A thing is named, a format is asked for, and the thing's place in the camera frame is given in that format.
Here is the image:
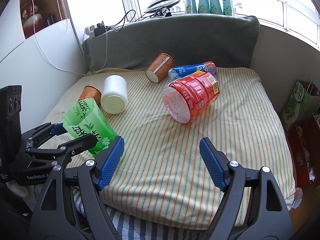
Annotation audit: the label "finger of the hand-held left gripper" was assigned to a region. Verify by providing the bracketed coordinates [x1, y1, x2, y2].
[21, 122, 67, 153]
[25, 134, 98, 167]

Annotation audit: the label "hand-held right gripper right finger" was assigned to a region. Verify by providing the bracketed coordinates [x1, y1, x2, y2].
[199, 137, 294, 240]

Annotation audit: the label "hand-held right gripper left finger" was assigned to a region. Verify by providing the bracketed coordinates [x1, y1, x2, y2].
[29, 135, 125, 240]

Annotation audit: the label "small orange paper cup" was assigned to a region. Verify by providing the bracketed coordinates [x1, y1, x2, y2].
[78, 85, 102, 105]

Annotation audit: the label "white plastic cup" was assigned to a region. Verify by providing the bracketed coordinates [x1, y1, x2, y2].
[100, 75, 128, 115]

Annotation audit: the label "large orange paper cup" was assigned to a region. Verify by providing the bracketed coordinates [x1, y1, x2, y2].
[145, 53, 175, 83]

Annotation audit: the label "striped blanket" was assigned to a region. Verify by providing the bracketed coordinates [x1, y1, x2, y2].
[42, 67, 295, 230]

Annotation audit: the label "blue striped bed sheet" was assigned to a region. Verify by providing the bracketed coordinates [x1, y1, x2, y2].
[72, 187, 208, 240]

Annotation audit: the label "red label plastic jar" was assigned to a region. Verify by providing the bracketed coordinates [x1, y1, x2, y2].
[161, 71, 221, 124]

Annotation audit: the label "red ceramic pot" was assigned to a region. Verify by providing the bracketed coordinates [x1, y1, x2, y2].
[21, 0, 43, 34]

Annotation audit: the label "red cardboard box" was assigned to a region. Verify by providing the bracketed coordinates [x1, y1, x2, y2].
[287, 114, 320, 188]

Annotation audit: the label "blue snack bag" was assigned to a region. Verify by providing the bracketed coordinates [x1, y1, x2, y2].
[168, 61, 218, 82]

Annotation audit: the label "green white paper bag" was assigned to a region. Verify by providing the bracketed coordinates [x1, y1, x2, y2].
[282, 80, 320, 131]

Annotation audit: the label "white power strip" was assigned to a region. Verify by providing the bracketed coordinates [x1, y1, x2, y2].
[84, 23, 108, 38]

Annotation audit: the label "grey sofa backrest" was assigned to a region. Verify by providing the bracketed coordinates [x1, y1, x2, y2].
[82, 14, 260, 72]

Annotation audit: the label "white cable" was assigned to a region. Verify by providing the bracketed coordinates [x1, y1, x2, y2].
[32, 0, 92, 76]
[103, 31, 108, 68]

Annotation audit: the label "white bead chain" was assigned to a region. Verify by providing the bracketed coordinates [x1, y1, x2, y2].
[57, 0, 69, 29]

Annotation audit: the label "black cables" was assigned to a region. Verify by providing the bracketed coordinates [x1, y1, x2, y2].
[105, 9, 173, 33]

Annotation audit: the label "ring light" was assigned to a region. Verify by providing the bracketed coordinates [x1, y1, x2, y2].
[144, 0, 182, 14]

